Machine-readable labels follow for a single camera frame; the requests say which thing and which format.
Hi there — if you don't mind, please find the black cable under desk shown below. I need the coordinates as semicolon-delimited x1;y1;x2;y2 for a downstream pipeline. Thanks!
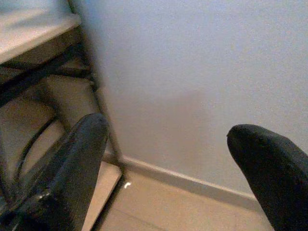
13;115;61;193

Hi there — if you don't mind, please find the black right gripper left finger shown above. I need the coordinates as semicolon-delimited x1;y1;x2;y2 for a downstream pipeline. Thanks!
9;113;109;231

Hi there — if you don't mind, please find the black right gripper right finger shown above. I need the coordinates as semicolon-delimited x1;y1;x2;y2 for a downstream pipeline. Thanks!
227;124;308;231

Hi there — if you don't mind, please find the white desk with black frame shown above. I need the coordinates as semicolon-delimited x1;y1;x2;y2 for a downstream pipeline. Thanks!
0;0;127;231

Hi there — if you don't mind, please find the white baseboard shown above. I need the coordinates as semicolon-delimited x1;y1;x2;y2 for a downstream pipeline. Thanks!
103;151;263;212

